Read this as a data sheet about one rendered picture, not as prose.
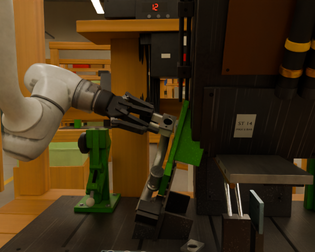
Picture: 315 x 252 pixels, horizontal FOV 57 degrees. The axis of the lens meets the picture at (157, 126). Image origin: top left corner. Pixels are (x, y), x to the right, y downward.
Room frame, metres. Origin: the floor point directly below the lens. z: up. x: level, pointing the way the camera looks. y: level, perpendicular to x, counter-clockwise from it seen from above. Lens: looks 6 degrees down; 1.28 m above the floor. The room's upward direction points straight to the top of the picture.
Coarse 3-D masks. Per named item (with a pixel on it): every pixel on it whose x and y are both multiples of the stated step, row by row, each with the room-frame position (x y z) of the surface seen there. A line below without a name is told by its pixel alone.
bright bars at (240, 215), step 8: (224, 184) 0.71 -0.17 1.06; (224, 192) 0.70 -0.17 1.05; (240, 200) 0.67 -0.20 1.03; (240, 208) 0.66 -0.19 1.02; (224, 216) 0.64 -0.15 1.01; (232, 216) 0.64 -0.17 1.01; (240, 216) 0.64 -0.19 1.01; (248, 216) 0.64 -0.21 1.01; (224, 224) 0.63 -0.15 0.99; (232, 224) 0.63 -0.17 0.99; (240, 224) 0.63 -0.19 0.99; (248, 224) 0.63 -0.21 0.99; (224, 232) 0.63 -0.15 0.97; (232, 232) 0.63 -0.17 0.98; (240, 232) 0.63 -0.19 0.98; (248, 232) 0.63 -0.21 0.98; (224, 240) 0.63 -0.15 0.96; (232, 240) 0.63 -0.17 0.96; (240, 240) 0.63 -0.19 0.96; (248, 240) 0.63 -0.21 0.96; (224, 248) 0.63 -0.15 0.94; (232, 248) 0.63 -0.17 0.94; (240, 248) 0.63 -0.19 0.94; (248, 248) 0.63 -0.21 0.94
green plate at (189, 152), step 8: (184, 104) 0.74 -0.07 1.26; (184, 112) 0.74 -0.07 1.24; (184, 120) 0.75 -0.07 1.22; (176, 128) 0.79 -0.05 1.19; (184, 128) 0.75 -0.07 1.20; (176, 136) 0.74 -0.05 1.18; (184, 136) 0.75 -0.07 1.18; (176, 144) 0.74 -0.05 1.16; (184, 144) 0.75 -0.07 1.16; (192, 144) 0.75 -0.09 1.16; (176, 152) 0.75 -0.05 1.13; (184, 152) 0.75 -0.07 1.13; (192, 152) 0.75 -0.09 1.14; (200, 152) 0.75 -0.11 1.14; (168, 160) 0.74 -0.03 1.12; (184, 160) 0.75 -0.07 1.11; (192, 160) 0.75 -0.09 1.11
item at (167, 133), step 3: (150, 123) 0.83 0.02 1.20; (153, 123) 0.83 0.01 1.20; (156, 126) 0.83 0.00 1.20; (159, 129) 0.84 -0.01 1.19; (162, 129) 0.84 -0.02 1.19; (159, 132) 0.85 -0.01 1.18; (162, 132) 0.85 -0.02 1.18; (165, 132) 0.84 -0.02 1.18; (168, 132) 0.84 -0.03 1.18; (171, 132) 0.84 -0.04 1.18; (165, 135) 0.85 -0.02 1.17; (168, 135) 0.85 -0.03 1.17
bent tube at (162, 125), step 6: (168, 114) 0.86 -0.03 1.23; (162, 120) 0.84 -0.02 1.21; (168, 120) 0.86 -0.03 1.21; (174, 120) 0.84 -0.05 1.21; (162, 126) 0.82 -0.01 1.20; (168, 126) 0.83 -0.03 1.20; (162, 138) 0.88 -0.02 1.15; (168, 138) 0.88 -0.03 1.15; (162, 144) 0.89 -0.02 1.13; (162, 150) 0.90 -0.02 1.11; (156, 156) 0.90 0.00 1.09; (162, 156) 0.90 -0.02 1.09; (156, 162) 0.89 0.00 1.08; (162, 162) 0.90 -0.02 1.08; (144, 186) 0.83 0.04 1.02; (144, 192) 0.81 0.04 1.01; (150, 192) 0.81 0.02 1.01; (144, 198) 0.79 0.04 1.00; (150, 198) 0.81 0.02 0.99
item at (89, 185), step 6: (108, 150) 1.05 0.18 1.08; (90, 162) 0.98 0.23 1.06; (90, 168) 0.97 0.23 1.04; (96, 168) 0.97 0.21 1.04; (102, 168) 0.98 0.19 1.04; (90, 174) 0.98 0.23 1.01; (96, 174) 0.96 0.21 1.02; (102, 174) 0.98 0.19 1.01; (90, 180) 0.97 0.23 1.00; (96, 180) 0.97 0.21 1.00; (102, 180) 0.97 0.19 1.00; (90, 186) 0.92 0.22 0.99; (96, 186) 0.92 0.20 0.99; (102, 186) 0.95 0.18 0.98; (96, 192) 0.94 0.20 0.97
